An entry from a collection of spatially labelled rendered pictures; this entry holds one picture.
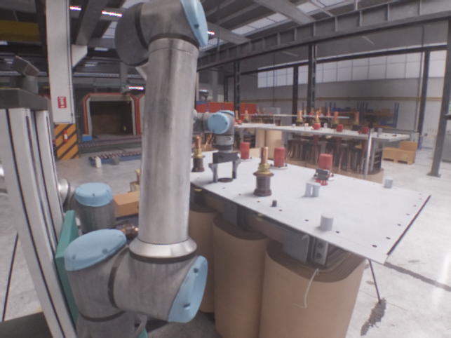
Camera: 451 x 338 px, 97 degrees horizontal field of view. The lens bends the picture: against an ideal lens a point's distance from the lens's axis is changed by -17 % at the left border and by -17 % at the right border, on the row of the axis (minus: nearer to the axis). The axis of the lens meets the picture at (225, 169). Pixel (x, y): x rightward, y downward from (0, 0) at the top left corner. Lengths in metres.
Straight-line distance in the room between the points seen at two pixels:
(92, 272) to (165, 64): 0.47
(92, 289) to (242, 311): 1.11
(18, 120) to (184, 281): 0.50
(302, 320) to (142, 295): 0.81
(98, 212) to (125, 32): 0.68
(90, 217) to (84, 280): 0.47
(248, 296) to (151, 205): 1.10
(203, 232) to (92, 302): 1.11
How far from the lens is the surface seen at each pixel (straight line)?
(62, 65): 11.40
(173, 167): 0.48
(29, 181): 0.67
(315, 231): 0.78
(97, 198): 1.01
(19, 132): 0.65
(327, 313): 1.17
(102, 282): 0.58
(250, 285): 1.43
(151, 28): 0.59
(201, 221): 1.60
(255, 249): 1.29
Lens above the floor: 1.71
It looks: 13 degrees down
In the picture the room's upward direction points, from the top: straight up
